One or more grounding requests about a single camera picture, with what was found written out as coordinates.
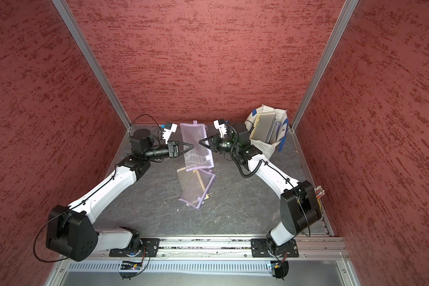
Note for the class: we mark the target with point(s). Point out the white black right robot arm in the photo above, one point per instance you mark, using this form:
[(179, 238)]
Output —
[(299, 205)]

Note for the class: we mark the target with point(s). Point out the aluminium right corner post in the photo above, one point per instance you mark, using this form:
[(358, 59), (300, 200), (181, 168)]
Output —
[(335, 36)]

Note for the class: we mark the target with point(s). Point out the aluminium front rail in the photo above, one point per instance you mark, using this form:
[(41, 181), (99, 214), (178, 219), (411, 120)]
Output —
[(225, 247)]

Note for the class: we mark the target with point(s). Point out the large purple trimmed pouch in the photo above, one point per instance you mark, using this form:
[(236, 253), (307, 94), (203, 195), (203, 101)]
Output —
[(196, 202)]

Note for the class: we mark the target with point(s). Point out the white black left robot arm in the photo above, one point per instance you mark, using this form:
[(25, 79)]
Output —
[(70, 231)]

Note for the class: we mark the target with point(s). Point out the small yellow trimmed pouch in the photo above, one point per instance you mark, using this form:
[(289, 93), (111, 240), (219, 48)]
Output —
[(263, 128)]

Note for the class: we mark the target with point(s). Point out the aluminium corner post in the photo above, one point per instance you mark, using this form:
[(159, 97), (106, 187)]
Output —
[(335, 36), (75, 31)]

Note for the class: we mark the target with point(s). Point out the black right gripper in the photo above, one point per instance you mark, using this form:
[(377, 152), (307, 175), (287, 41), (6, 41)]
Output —
[(215, 145)]

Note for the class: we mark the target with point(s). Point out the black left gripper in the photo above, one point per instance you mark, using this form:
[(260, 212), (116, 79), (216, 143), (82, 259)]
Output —
[(176, 149)]

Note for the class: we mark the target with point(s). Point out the aluminium left corner post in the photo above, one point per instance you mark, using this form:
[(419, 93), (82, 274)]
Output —
[(75, 31)]

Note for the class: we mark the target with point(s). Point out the white canvas bag blue handles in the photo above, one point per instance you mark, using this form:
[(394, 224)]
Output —
[(279, 132)]

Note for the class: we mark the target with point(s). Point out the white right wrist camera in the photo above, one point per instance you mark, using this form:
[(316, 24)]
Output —
[(221, 127)]

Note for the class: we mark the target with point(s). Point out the small purple pouch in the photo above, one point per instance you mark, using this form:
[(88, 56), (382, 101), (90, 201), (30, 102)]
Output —
[(199, 157)]

